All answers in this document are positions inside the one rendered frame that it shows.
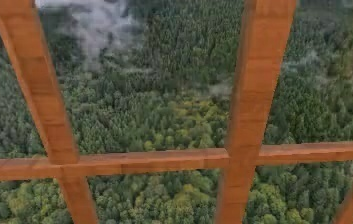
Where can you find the brown wooden framed window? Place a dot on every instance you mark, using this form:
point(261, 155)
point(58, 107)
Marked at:
point(250, 100)

